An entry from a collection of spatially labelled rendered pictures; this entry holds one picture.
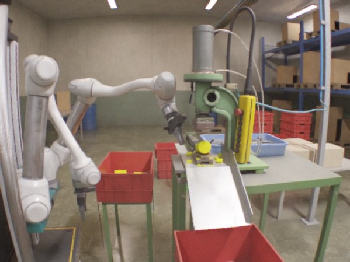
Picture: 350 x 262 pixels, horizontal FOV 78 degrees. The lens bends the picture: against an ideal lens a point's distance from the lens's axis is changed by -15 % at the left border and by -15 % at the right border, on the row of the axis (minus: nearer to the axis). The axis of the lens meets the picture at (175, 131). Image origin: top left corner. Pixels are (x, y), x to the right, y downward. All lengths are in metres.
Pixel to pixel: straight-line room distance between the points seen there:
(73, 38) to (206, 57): 9.08
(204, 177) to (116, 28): 8.97
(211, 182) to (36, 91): 0.91
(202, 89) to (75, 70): 8.87
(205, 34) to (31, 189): 1.13
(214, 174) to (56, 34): 9.66
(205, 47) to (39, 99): 0.85
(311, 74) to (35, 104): 7.09
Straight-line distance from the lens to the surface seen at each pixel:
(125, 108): 9.66
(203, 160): 1.37
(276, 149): 1.79
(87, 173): 1.25
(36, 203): 1.17
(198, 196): 1.21
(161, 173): 3.99
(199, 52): 1.36
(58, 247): 1.97
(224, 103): 1.41
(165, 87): 1.40
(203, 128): 1.33
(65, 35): 10.36
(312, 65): 7.62
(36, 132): 1.16
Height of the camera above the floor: 1.41
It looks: 10 degrees down
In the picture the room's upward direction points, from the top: straight up
